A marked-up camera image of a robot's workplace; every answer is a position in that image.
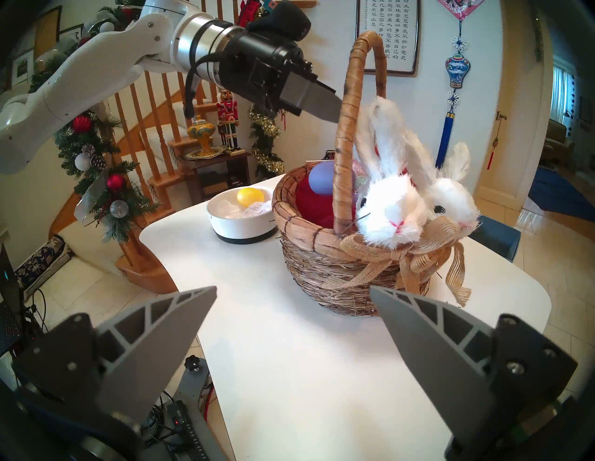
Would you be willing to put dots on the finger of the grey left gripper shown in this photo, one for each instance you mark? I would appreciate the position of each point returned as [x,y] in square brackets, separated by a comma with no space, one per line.
[311,97]

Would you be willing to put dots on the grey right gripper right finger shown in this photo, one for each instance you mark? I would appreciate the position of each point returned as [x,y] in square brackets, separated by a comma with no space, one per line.
[441,353]

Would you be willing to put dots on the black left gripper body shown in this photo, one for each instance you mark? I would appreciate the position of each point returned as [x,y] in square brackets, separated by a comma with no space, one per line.
[251,65]

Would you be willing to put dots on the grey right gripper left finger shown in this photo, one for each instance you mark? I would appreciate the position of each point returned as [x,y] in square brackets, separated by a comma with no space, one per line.
[148,344]

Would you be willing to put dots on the matte purple easter egg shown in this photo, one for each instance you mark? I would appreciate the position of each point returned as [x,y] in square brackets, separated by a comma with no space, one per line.
[321,179]

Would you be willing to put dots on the yellow easter egg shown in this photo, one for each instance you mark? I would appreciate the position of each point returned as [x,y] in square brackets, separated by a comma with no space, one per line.
[250,196]

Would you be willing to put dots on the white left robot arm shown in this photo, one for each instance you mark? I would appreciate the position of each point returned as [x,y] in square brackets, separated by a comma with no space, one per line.
[93,69]

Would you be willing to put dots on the red ribbon bow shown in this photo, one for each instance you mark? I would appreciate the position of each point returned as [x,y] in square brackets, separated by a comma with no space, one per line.
[248,11]

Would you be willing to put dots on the red nutcracker figure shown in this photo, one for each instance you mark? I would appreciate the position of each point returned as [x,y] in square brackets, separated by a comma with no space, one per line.
[228,116]

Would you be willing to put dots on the wooden staircase banister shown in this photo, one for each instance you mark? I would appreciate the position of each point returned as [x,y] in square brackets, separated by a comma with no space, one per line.
[139,274]

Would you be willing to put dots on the yellow ceramic vase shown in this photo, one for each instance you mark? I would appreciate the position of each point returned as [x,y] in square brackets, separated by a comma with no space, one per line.
[202,132]

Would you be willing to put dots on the black power strip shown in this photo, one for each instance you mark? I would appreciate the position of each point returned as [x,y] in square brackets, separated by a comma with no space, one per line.
[186,432]

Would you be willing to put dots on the burlap ribbon bow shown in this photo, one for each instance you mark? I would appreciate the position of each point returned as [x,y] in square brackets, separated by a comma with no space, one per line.
[409,260]

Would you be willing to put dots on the brass plate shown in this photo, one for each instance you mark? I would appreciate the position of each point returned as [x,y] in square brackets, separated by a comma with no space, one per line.
[207,153]

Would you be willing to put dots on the framed calligraphy scroll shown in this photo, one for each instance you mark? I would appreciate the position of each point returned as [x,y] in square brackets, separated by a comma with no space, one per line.
[388,32]

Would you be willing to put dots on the dark wooden side table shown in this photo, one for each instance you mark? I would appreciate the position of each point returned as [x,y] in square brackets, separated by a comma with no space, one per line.
[214,165]

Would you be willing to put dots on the red tulle fabric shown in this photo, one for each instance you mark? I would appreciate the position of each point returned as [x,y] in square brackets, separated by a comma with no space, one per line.
[314,204]

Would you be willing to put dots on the green christmas garland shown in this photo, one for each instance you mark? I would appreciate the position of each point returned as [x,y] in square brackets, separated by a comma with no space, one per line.
[121,223]

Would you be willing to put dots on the blue storage box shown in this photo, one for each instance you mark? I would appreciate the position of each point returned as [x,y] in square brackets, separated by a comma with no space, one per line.
[495,237]

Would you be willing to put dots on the white mesh netting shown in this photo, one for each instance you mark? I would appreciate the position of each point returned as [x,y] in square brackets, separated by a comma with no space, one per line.
[251,211]

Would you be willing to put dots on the patterned runner rug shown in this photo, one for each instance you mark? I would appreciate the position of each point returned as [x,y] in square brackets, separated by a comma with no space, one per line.
[42,260]

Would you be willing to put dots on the silver bauble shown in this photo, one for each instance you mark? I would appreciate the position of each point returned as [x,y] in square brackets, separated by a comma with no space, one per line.
[119,209]

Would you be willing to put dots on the large white plush bunny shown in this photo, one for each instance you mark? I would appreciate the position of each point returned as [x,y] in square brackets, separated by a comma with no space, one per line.
[390,214]

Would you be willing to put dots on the black laptop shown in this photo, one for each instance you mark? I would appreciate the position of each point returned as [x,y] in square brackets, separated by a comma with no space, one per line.
[9,297]

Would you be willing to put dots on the white bowl with black base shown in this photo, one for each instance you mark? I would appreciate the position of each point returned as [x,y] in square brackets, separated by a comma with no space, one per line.
[241,230]

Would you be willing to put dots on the vase pendant with blue tassel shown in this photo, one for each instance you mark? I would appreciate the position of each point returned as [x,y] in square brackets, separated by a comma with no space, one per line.
[458,69]

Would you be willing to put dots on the small white plush bunny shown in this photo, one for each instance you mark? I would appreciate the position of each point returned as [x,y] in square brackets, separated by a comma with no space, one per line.
[453,200]

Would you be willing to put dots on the red bauble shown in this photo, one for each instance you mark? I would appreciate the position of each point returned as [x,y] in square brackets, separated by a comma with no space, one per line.
[115,182]

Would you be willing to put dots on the red diamond fu sign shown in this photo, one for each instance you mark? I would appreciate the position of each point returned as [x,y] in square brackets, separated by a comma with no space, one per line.
[460,8]

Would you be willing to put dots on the red knot tassel charm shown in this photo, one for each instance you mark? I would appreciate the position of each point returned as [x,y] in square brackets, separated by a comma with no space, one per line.
[490,162]

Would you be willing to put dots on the blue floor rug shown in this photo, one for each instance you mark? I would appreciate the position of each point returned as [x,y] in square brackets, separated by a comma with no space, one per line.
[558,193]

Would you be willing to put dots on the beige armchair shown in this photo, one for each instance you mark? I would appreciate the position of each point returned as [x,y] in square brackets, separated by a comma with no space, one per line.
[558,141]

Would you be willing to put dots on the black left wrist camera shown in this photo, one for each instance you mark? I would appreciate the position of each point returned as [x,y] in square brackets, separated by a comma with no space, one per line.
[281,18]

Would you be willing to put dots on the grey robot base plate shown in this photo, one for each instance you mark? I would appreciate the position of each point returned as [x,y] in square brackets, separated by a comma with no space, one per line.
[195,395]

